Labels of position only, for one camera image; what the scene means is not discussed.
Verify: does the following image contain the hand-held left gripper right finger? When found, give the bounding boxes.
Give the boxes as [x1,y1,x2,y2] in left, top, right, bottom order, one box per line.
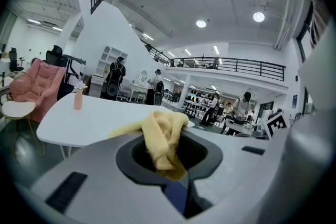
[183,128,288,219]

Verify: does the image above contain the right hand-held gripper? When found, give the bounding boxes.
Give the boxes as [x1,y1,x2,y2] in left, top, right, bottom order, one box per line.
[264,112,290,140]

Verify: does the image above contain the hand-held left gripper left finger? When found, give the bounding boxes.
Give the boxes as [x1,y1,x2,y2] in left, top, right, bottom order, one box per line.
[16,131,186,224]

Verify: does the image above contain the yellow cloth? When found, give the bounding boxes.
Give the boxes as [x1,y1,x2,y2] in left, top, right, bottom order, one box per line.
[109,110,190,182]

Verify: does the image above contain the cluttered work table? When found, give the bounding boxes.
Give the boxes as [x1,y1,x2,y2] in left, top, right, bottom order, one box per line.
[225,116,268,138]

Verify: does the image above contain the pink vase with flower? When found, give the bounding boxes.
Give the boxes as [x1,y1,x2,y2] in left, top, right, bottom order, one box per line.
[72,80,88,111]

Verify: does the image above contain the display shelf with bags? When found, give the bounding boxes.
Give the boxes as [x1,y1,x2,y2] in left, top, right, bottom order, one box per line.
[183,88,218,116]

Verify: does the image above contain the white bookshelf cabinet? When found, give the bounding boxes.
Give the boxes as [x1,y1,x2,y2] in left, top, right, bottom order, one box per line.
[88,45,129,99]

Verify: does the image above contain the white dressing table with mirror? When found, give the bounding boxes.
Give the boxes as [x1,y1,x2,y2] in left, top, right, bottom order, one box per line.
[130,70,151,103]

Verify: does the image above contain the pink armchair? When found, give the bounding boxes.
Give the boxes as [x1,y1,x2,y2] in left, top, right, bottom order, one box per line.
[9,58,68,124]

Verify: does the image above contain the white round gold-frame stool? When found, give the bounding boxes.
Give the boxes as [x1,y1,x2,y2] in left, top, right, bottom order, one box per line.
[1,70,45,157]

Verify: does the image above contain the black tilted desk frame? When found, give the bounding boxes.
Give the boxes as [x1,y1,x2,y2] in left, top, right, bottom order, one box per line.
[60,54,87,87]

